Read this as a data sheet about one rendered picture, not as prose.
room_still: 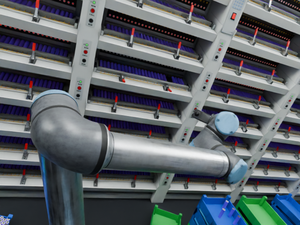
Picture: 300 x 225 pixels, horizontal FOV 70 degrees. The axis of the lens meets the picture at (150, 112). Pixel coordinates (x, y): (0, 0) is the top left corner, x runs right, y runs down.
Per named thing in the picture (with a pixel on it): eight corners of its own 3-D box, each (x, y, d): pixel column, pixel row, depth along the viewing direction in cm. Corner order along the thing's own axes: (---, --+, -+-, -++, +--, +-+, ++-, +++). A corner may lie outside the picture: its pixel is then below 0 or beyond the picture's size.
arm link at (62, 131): (39, 128, 36) (257, 162, 73) (38, 100, 46) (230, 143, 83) (22, 184, 39) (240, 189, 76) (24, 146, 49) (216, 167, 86)
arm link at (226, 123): (209, 124, 82) (227, 105, 82) (204, 124, 94) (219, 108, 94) (228, 141, 81) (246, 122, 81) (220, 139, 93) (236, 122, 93)
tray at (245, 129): (259, 139, 165) (272, 128, 156) (191, 130, 144) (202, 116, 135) (247, 120, 179) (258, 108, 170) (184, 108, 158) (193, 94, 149)
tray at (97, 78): (189, 102, 134) (197, 91, 128) (89, 83, 113) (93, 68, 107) (181, 82, 148) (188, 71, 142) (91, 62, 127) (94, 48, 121)
